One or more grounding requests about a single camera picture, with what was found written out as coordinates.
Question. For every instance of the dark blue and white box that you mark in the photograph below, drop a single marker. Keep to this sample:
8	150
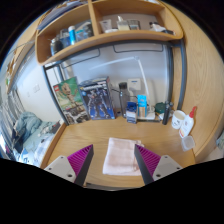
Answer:
131	113

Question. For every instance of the white desk lamp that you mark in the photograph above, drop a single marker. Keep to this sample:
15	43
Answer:
142	75

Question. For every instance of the white bottle with red cap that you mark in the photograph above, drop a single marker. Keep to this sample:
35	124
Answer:
186	125

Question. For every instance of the pale pink towel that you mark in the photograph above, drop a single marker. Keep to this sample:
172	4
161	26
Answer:
120	158

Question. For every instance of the light blue slim box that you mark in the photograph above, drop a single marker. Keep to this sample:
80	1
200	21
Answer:
142	106

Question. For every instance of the white wall socket plate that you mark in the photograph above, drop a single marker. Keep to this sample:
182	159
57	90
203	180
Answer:
134	84

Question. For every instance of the white mug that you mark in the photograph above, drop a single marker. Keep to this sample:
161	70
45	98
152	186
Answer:
177	120

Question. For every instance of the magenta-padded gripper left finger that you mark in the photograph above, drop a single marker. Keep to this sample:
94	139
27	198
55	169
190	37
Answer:
60	165

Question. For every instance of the green tree figure toy box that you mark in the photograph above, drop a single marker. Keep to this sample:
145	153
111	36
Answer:
70	100

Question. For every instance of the bed with bluish bedding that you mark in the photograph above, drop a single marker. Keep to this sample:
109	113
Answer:
28	133

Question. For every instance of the black cylindrical bottle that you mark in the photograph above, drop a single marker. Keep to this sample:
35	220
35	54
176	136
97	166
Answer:
166	113

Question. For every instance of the clear bottle with black cap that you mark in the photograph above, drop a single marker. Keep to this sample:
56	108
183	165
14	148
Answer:
123	98

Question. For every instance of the white wall switch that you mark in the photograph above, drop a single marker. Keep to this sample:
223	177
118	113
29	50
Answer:
36	88

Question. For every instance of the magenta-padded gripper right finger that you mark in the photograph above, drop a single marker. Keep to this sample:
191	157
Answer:
166	165

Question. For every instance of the blue robot model kit box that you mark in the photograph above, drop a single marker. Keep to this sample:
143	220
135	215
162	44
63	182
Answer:
97	98

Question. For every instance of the clear plastic container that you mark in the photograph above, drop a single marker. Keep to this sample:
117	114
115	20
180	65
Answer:
188	143

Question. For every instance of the dark green bowl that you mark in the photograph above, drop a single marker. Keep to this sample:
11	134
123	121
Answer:
159	107

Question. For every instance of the wooden shelf unit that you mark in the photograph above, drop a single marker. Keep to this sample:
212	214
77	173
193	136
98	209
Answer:
110	39

